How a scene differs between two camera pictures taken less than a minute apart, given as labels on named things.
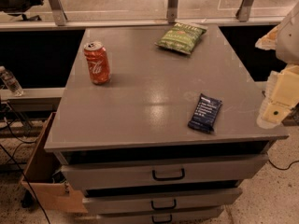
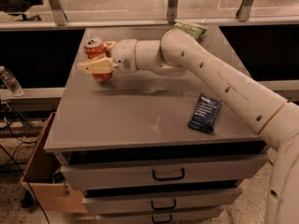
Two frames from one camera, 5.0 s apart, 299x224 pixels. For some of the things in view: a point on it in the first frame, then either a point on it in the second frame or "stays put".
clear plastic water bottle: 11,81 stays put
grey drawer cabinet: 162,125 stays put
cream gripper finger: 281,96 → 100,65
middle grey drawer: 163,200 stays put
